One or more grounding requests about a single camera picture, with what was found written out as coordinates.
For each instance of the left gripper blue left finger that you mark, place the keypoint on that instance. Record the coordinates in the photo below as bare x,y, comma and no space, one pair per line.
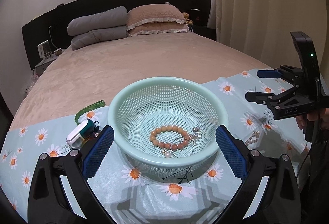
80,165

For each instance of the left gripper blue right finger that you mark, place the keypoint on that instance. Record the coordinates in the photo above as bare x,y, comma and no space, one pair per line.
250,169

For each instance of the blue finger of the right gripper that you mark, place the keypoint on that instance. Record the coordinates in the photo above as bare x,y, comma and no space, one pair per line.
264,73
260,98

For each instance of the pearl and gold brooch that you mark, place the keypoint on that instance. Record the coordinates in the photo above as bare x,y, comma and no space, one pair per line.
196,133

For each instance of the silver bangle with charm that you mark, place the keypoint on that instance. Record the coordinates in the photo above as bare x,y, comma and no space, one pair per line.
178,148

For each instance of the mint green plastic basket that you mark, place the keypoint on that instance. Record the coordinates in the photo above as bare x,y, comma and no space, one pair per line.
152,103

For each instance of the person's right hand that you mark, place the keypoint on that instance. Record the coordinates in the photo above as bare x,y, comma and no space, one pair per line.
323,114

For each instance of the white and green small device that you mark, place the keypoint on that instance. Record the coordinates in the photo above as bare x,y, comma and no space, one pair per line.
85,130

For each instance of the daisy print teal cloth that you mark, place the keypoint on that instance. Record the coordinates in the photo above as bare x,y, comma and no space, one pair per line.
133,192

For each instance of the cream curtain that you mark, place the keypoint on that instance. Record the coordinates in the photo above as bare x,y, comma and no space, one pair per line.
262,28

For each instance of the beige bed blanket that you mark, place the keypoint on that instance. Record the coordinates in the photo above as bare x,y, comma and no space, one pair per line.
97,72

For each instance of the yellow plush toy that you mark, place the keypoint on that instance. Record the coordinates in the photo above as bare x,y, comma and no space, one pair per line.
188,21

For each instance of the lower beige ruffled pillow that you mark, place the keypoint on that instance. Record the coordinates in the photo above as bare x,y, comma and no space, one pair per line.
158,28

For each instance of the beige ruffled pillow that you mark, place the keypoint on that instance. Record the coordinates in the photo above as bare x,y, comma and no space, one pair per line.
154,13
158,28

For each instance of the white nightstand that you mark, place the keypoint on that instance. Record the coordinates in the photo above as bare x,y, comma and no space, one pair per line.
42,66

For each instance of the upper beige ruffled pillow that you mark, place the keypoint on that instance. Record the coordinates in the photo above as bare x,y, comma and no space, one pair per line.
154,13

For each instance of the white bedside device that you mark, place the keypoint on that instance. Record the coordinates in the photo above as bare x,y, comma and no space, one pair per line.
44,50

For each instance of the lower grey folded quilt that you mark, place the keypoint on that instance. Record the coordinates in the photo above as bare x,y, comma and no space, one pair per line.
98,35

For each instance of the grey folded quilt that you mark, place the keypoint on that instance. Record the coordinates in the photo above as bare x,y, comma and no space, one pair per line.
107,19
98,35

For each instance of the black headboard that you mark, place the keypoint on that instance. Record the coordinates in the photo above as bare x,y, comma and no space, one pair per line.
52,25

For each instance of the upper grey folded quilt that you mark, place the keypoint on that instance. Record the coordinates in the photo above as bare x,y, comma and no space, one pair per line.
107,19

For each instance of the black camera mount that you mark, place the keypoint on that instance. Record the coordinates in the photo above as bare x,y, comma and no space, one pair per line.
307,55

